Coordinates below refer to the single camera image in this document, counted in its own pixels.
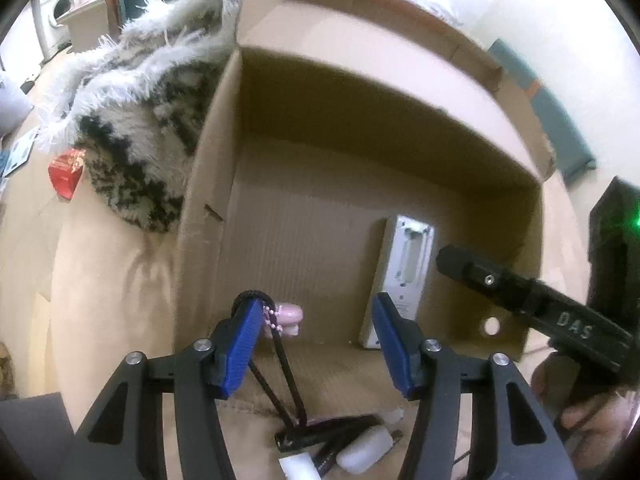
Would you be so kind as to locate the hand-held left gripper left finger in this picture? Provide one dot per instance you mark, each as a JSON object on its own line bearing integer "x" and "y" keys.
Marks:
{"x": 244, "y": 352}

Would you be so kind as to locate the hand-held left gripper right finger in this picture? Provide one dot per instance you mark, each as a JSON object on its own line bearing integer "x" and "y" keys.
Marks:
{"x": 395, "y": 350}

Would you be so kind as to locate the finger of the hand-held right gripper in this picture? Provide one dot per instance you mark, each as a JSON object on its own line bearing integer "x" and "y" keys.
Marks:
{"x": 500, "y": 285}

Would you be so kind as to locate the white remote control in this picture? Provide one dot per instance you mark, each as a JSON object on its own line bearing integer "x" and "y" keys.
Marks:
{"x": 407, "y": 260}

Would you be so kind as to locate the white oval case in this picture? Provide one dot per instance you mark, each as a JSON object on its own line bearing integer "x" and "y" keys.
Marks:
{"x": 362, "y": 450}

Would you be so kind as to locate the cardboard box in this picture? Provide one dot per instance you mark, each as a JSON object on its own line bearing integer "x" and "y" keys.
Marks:
{"x": 310, "y": 200}

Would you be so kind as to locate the person's right hand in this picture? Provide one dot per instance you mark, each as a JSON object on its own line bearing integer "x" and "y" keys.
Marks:
{"x": 597, "y": 422}

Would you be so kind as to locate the white plastic object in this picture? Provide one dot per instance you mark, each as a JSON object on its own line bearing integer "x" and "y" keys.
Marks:
{"x": 297, "y": 467}

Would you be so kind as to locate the teal cushion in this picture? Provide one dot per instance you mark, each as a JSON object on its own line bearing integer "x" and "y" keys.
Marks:
{"x": 550, "y": 105}

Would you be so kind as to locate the shaggy black and white blanket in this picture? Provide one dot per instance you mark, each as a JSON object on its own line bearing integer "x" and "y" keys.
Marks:
{"x": 145, "y": 130}

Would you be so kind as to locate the red packet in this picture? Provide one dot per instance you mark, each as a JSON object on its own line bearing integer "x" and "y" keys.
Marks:
{"x": 66, "y": 170}

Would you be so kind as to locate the blue card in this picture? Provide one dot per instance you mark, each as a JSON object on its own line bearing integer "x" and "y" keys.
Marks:
{"x": 20, "y": 152}

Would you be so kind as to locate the white rounded object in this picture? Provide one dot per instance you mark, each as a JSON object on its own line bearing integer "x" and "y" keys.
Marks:
{"x": 12, "y": 102}

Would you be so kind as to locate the beige cabinet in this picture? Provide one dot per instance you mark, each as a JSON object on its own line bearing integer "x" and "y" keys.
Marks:
{"x": 87, "y": 25}

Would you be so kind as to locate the white washing machine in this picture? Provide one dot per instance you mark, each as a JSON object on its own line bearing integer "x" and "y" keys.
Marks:
{"x": 55, "y": 5}

